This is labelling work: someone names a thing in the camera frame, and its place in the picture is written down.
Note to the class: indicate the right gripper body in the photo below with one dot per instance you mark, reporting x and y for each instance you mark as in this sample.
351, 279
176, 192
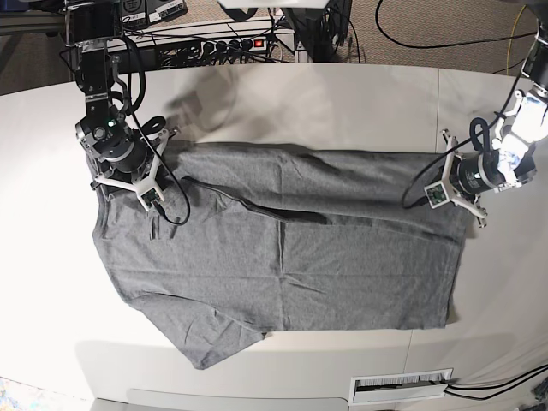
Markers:
133, 171

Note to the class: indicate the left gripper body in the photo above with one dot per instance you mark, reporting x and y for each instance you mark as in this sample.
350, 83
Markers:
463, 179

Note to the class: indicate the grey T-shirt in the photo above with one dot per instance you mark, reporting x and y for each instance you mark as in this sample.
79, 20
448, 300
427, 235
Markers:
280, 239

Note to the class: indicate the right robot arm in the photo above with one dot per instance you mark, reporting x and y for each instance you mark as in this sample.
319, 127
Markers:
104, 131

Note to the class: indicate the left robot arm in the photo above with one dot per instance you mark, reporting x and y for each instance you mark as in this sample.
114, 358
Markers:
503, 157

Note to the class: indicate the black power strip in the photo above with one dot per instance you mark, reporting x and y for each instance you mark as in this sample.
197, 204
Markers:
232, 46

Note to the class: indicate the grey table leg column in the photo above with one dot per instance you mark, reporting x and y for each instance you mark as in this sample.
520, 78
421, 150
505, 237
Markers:
302, 21

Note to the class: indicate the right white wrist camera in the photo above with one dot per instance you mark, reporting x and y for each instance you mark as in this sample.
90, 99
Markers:
151, 197

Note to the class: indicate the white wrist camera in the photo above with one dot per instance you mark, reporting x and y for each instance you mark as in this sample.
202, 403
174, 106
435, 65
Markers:
437, 194
151, 197

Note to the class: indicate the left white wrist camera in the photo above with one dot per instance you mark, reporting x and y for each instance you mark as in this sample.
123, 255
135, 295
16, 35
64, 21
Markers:
437, 194

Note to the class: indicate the white cable grommet box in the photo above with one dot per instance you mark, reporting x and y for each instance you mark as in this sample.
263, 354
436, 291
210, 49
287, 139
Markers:
395, 388

